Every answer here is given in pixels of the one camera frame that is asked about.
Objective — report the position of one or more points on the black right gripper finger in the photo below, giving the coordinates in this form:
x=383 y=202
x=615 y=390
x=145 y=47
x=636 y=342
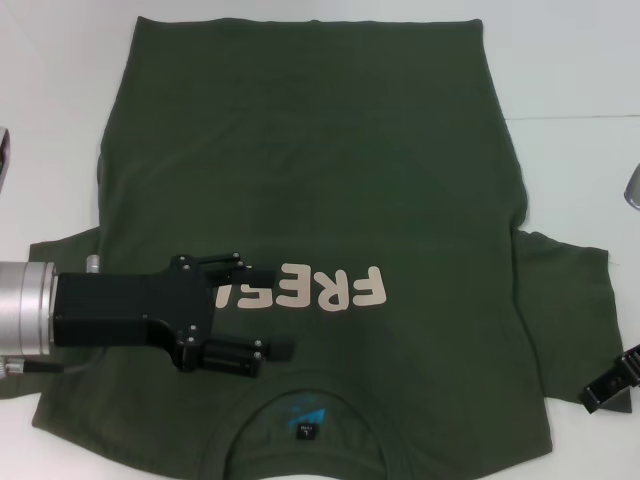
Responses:
x=607 y=392
x=632 y=362

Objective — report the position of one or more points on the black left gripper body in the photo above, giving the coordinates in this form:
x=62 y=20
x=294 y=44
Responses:
x=125 y=310

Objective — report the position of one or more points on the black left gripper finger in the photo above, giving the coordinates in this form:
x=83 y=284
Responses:
x=235 y=356
x=250 y=276

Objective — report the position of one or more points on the dark green printed t-shirt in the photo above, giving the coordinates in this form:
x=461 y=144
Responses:
x=320 y=150

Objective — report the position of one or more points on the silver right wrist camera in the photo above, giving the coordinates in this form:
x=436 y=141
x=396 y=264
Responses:
x=634 y=190

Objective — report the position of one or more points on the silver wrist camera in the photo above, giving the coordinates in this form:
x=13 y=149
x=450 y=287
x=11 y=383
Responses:
x=634 y=190
x=4 y=165

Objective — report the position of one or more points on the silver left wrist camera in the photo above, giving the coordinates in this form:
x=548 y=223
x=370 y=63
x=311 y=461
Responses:
x=4 y=165

